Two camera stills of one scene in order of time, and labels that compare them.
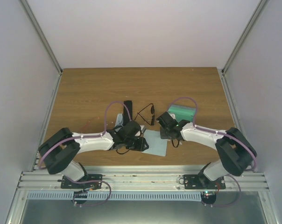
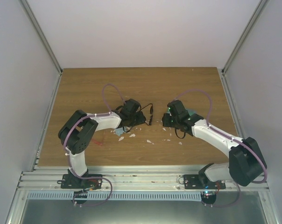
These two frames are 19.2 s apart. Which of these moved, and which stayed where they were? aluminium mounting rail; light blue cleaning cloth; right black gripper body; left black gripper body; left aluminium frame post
Moved: left black gripper body; light blue cleaning cloth; right black gripper body
Stayed: aluminium mounting rail; left aluminium frame post
